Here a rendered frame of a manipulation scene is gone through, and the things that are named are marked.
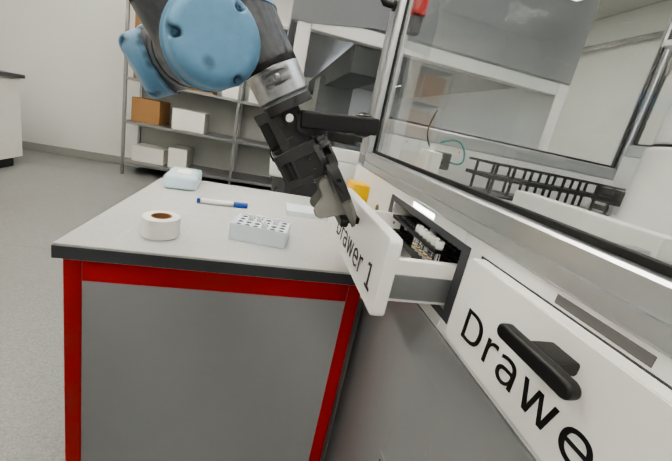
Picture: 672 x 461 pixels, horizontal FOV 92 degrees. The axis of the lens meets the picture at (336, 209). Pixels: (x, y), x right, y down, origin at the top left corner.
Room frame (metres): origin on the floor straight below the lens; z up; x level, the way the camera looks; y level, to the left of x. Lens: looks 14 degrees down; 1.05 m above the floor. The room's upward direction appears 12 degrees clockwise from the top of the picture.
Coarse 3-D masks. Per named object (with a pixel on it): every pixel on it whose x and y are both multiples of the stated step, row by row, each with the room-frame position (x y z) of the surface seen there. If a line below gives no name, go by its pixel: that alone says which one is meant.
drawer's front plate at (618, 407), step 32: (480, 288) 0.34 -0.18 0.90; (512, 288) 0.30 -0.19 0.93; (512, 320) 0.29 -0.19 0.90; (544, 320) 0.26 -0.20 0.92; (480, 352) 0.31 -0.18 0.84; (512, 352) 0.27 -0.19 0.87; (576, 352) 0.23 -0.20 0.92; (608, 352) 0.21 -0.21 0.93; (544, 384) 0.24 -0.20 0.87; (608, 384) 0.20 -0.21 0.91; (640, 384) 0.18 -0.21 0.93; (512, 416) 0.25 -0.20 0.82; (544, 416) 0.23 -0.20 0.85; (576, 416) 0.21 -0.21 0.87; (608, 416) 0.19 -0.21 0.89; (640, 416) 0.18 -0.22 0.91; (544, 448) 0.22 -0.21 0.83; (608, 448) 0.18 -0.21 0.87; (640, 448) 0.17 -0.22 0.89
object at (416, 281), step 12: (384, 216) 0.65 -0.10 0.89; (396, 228) 0.66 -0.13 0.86; (408, 264) 0.40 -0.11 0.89; (420, 264) 0.41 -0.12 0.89; (432, 264) 0.41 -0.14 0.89; (444, 264) 0.42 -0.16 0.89; (456, 264) 0.43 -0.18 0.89; (396, 276) 0.40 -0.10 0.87; (408, 276) 0.40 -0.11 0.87; (420, 276) 0.41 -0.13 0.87; (432, 276) 0.41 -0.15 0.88; (444, 276) 0.42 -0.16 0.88; (396, 288) 0.40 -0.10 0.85; (408, 288) 0.40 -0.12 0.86; (420, 288) 0.41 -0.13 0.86; (432, 288) 0.41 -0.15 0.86; (444, 288) 0.41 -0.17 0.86; (396, 300) 0.40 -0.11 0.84; (408, 300) 0.41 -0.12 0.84; (420, 300) 0.41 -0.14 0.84; (432, 300) 0.41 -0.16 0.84; (444, 300) 0.42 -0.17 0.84
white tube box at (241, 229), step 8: (240, 216) 0.73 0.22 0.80; (248, 216) 0.74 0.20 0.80; (256, 216) 0.75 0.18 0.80; (232, 224) 0.67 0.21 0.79; (240, 224) 0.67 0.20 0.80; (248, 224) 0.69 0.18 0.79; (256, 224) 0.71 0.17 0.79; (272, 224) 0.72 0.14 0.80; (280, 224) 0.73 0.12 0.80; (288, 224) 0.74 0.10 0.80; (232, 232) 0.67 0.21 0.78; (240, 232) 0.67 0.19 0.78; (248, 232) 0.67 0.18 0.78; (256, 232) 0.67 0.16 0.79; (264, 232) 0.67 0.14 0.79; (272, 232) 0.67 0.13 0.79; (280, 232) 0.67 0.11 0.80; (288, 232) 0.72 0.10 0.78; (240, 240) 0.67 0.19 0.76; (248, 240) 0.67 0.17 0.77; (256, 240) 0.67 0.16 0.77; (264, 240) 0.67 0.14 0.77; (272, 240) 0.67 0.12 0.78; (280, 240) 0.67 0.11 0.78
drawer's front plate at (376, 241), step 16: (352, 192) 0.61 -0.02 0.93; (368, 208) 0.51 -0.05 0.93; (336, 224) 0.64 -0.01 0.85; (368, 224) 0.46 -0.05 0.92; (384, 224) 0.43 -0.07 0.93; (336, 240) 0.62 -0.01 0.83; (352, 240) 0.52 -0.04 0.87; (368, 240) 0.45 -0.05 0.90; (384, 240) 0.39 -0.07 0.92; (400, 240) 0.38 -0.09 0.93; (352, 256) 0.50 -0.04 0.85; (368, 256) 0.43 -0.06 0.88; (384, 256) 0.38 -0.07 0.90; (352, 272) 0.48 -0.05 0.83; (368, 272) 0.42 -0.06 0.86; (384, 272) 0.37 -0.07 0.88; (368, 288) 0.40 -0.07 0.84; (384, 288) 0.38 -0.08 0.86; (368, 304) 0.39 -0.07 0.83; (384, 304) 0.38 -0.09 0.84
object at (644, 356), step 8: (560, 296) 0.27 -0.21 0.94; (560, 304) 0.27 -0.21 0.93; (568, 304) 0.26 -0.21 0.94; (576, 312) 0.25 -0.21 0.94; (584, 312) 0.25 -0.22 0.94; (584, 320) 0.24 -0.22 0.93; (592, 320) 0.24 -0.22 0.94; (600, 328) 0.23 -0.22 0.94; (608, 328) 0.23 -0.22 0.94; (608, 336) 0.23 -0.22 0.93; (616, 336) 0.22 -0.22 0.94; (624, 336) 0.22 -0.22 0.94; (616, 344) 0.22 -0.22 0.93; (624, 344) 0.21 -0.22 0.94; (632, 344) 0.21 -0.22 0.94; (632, 352) 0.21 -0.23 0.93; (640, 352) 0.20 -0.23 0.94; (648, 352) 0.20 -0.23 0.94; (640, 360) 0.20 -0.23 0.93; (648, 360) 0.20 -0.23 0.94
